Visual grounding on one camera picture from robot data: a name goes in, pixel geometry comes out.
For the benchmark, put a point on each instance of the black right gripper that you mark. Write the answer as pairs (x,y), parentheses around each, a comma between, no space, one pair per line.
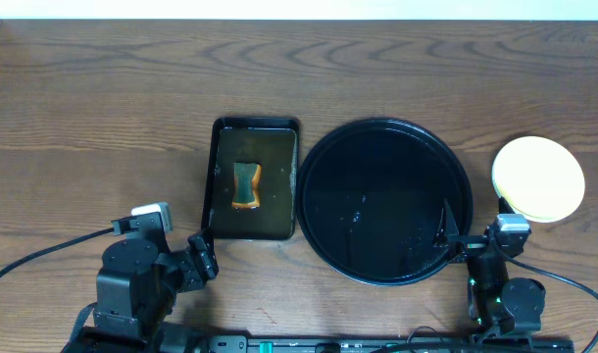
(448,234)

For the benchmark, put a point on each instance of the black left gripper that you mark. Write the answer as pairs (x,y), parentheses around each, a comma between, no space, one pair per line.
(201,258)

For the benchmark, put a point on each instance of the pale green plate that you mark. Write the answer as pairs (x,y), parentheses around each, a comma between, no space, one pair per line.
(506,208)

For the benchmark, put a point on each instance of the yellow plate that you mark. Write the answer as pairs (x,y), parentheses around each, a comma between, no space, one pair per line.
(539,177)

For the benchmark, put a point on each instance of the orange green scrub sponge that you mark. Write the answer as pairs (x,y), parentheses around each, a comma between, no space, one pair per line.
(247,178)

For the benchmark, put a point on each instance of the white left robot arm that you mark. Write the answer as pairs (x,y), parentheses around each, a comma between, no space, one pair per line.
(137,288)

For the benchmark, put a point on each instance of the black round tray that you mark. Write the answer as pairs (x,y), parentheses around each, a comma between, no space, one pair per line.
(370,199)

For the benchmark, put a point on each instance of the black rectangular water tray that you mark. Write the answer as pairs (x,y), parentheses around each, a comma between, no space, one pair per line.
(273,143)

